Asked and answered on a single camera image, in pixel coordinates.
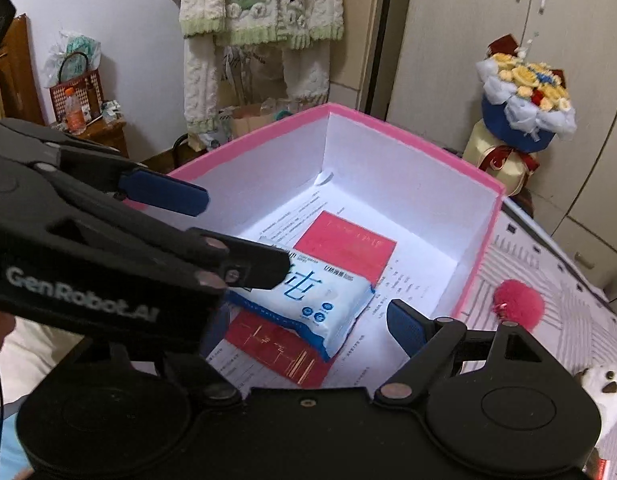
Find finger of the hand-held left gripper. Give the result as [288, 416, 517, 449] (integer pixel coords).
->
[58, 141, 210, 217]
[48, 179, 292, 293]

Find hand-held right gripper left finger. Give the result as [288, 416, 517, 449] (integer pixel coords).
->
[107, 344, 242, 406]

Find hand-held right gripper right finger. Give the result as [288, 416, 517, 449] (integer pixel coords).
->
[373, 299, 544, 404]

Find white blue tissue packet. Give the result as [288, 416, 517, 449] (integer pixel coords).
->
[226, 247, 377, 362]

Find pink cardboard box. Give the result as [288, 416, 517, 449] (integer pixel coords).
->
[138, 102, 505, 391]

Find white plush toy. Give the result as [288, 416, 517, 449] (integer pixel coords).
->
[573, 364, 617, 441]

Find white printed paper sheets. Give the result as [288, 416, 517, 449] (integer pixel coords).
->
[206, 187, 444, 391]

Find wooden nightstand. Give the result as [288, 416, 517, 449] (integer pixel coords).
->
[48, 115, 129, 158]

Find cream blanket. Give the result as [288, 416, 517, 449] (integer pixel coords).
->
[0, 310, 84, 401]

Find red card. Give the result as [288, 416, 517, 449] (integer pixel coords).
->
[223, 211, 398, 388]

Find brown paper bag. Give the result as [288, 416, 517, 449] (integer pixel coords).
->
[230, 102, 302, 141]

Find cream fleece pajama pants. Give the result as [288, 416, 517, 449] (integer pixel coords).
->
[182, 40, 332, 151]

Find pink fluffy pompom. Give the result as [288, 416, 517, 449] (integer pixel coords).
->
[493, 279, 545, 333]

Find orange drink bottle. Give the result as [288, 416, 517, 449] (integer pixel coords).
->
[63, 86, 86, 136]

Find woven basket bag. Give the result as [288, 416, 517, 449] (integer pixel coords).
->
[49, 52, 105, 123]

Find white green plastic bag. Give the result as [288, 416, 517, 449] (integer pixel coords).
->
[42, 30, 103, 88]

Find dark stool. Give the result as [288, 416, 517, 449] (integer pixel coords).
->
[509, 185, 535, 218]

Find light blue cloth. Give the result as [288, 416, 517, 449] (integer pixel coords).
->
[0, 395, 36, 480]

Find wooden headboard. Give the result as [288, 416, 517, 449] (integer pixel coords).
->
[0, 14, 44, 126]

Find cream fleece pajama top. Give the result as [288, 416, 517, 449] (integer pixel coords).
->
[168, 0, 345, 50]

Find yellow flower bouquet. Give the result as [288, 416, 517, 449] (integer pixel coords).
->
[463, 34, 577, 197]

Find beige wardrobe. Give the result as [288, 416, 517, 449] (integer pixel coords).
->
[389, 0, 617, 301]

